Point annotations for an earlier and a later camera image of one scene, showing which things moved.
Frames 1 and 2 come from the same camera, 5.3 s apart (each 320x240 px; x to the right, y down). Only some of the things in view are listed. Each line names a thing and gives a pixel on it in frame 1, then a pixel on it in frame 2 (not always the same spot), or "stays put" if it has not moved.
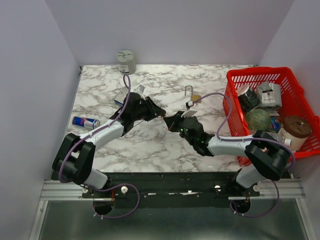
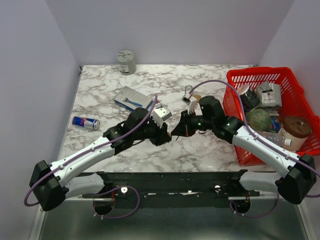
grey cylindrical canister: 126,62 stays put
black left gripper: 154,111 to 161,137
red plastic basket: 294,102 stays put
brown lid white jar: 297,129 stays put
